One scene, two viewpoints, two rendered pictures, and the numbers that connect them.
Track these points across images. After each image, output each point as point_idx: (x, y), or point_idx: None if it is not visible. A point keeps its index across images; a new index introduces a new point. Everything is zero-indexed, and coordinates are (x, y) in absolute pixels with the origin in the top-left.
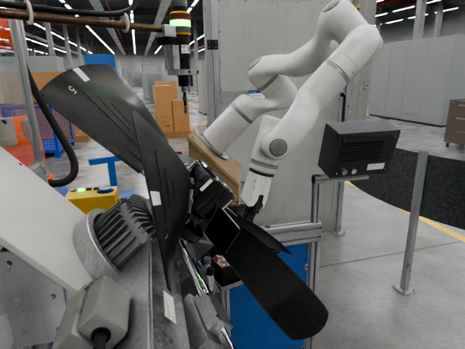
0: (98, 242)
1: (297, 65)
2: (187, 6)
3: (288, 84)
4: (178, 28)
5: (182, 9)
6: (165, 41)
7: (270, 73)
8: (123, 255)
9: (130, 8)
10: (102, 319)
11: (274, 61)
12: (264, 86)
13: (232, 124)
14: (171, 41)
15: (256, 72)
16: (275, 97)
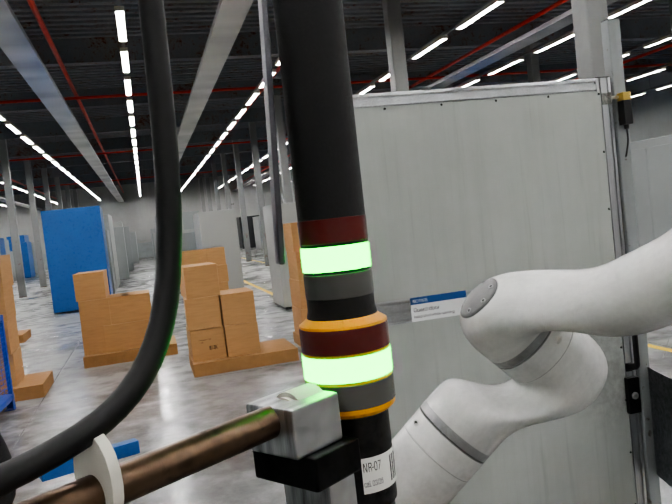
0: None
1: (626, 310)
2: (373, 289)
3: (583, 348)
4: (346, 396)
5: (359, 310)
6: (299, 475)
7: (539, 330)
8: None
9: (127, 399)
10: None
11: (544, 294)
12: (518, 361)
13: (434, 476)
14: (326, 478)
15: (492, 326)
16: (552, 386)
